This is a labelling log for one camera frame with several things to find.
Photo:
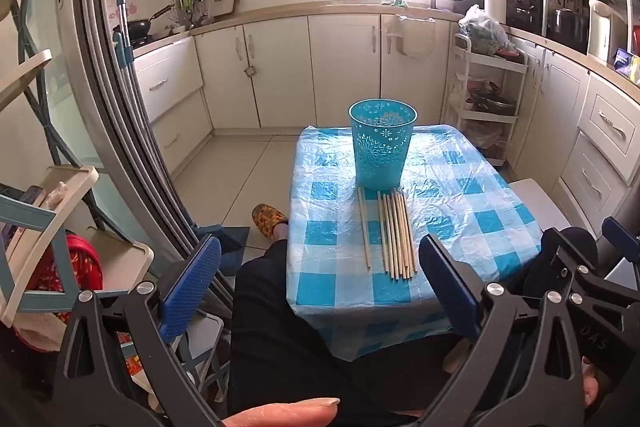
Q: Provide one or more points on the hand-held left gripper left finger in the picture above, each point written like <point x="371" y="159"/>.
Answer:
<point x="192" y="287"/>

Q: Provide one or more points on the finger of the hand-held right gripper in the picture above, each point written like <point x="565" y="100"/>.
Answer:
<point x="622" y="237"/>
<point x="575" y="269"/>

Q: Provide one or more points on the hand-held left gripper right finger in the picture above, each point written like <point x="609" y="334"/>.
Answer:
<point x="450" y="287"/>

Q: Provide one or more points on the bunch of wooden chopsticks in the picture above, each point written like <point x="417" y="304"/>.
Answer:
<point x="395" y="232"/>

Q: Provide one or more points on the blue perforated plastic basket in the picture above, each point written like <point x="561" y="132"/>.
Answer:
<point x="382" y="147"/>

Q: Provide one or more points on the person's right hand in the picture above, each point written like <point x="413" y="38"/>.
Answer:
<point x="591" y="384"/>

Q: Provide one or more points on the person's left hand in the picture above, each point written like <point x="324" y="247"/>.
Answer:
<point x="290" y="414"/>

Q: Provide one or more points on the person's right leg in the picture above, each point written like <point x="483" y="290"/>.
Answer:
<point x="580" y="241"/>

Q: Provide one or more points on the person's leg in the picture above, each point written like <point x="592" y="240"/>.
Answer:
<point x="280" y="332"/>
<point x="580" y="241"/>

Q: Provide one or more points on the blue white checked tablecloth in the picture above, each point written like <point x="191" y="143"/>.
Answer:
<point x="450" y="207"/>

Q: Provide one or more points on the person's left leg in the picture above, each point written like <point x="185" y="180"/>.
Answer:
<point x="280" y="332"/>

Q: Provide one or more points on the yellow patterned slipper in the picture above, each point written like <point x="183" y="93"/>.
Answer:
<point x="267" y="218"/>

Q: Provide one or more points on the red bag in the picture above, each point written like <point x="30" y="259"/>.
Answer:
<point x="75" y="267"/>

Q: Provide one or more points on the white base cabinets with drawers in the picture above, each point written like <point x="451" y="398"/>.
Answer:
<point x="565" y="107"/>

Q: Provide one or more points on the blue packet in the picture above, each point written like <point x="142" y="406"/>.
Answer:
<point x="625" y="59"/>

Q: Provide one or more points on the white drawer cabinet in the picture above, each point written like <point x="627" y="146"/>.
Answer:
<point x="170" y="107"/>

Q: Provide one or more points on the dark lidded pot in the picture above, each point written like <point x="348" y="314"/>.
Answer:
<point x="492" y="102"/>

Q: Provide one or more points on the white electric kettle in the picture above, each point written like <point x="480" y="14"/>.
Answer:
<point x="605" y="32"/>

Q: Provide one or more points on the white trolley cart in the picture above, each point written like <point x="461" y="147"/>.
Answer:
<point x="500" y="63"/>

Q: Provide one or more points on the black cooking pot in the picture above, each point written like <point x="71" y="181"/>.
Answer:
<point x="567" y="24"/>

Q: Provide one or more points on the white base cabinets with doors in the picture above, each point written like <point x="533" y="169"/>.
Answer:
<point x="280" y="72"/>

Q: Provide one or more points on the plastic bag of vegetables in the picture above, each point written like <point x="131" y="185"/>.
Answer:
<point x="482" y="29"/>

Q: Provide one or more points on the black countertop oven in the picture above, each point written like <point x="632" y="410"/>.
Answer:
<point x="522" y="7"/>

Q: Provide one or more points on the white hanging bin holder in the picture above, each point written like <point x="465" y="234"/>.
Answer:
<point x="395" y="34"/>

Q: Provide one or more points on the white thermos jug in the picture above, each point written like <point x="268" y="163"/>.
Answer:
<point x="496" y="4"/>

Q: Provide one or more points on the black frying pan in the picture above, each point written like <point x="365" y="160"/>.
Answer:
<point x="140" y="27"/>

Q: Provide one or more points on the cream and blue folding shelf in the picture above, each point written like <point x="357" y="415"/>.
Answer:
<point x="30" y="67"/>

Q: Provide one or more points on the metal sliding door frame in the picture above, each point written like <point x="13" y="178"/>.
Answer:
<point x="95" y="57"/>

